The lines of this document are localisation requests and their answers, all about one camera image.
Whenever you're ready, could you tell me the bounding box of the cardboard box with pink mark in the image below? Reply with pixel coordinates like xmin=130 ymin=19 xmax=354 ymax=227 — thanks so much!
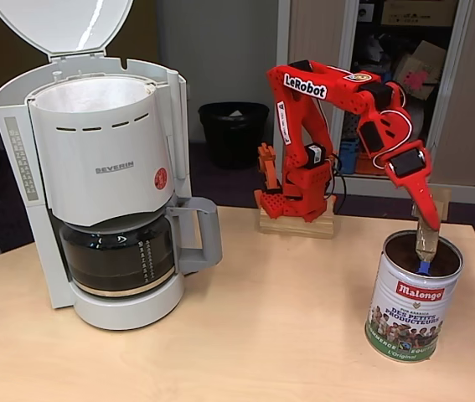
xmin=395 ymin=53 xmax=443 ymax=100

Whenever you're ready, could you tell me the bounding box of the wooden base block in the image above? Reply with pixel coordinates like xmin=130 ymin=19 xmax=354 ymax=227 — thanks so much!
xmin=259 ymin=196 xmax=337 ymax=240

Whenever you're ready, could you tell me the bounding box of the white paper coffee filter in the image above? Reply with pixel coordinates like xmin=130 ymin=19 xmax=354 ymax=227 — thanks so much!
xmin=35 ymin=77 xmax=153 ymax=115

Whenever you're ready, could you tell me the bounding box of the white servo cable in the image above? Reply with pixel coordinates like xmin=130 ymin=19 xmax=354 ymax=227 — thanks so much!
xmin=369 ymin=81 xmax=415 ymax=173

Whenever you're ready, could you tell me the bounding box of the black power cable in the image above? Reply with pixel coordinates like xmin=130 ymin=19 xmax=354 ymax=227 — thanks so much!
xmin=328 ymin=151 xmax=348 ymax=214

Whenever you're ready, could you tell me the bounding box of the plain cardboard box flap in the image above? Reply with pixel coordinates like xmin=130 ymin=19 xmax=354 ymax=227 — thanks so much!
xmin=411 ymin=39 xmax=448 ymax=64

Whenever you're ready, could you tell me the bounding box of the blue scoop with taped handle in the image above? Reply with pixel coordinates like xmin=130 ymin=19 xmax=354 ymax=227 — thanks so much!
xmin=410 ymin=187 xmax=452 ymax=276

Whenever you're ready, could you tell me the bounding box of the white drip coffee maker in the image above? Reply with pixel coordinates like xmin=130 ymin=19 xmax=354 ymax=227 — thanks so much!
xmin=0 ymin=0 xmax=190 ymax=332

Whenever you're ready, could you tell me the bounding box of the grey perforated metal box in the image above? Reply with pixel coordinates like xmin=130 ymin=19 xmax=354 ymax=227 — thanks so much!
xmin=341 ymin=109 xmax=364 ymax=140

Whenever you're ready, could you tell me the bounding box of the glass carafe grey handle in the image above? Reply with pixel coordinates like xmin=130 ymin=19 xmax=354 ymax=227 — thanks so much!
xmin=58 ymin=196 xmax=224 ymax=299

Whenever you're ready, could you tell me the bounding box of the small blue plastic bin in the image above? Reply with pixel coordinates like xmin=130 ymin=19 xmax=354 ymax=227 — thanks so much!
xmin=338 ymin=140 xmax=360 ymax=175

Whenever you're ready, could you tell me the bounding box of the orange plastic crate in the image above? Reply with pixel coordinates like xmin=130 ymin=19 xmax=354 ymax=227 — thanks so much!
xmin=354 ymin=151 xmax=389 ymax=176

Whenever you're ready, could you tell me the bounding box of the black waste bin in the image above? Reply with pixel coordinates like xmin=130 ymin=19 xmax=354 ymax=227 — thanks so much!
xmin=198 ymin=102 xmax=271 ymax=171

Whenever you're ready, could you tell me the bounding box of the long dark cardboard box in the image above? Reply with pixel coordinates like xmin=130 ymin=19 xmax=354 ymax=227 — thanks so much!
xmin=381 ymin=0 xmax=458 ymax=27

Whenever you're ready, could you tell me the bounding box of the dark ground coffee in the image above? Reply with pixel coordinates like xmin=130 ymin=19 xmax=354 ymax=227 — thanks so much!
xmin=385 ymin=236 xmax=461 ymax=276

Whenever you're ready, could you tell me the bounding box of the Malongo coffee tin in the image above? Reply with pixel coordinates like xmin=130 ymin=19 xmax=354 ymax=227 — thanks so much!
xmin=364 ymin=229 xmax=463 ymax=362

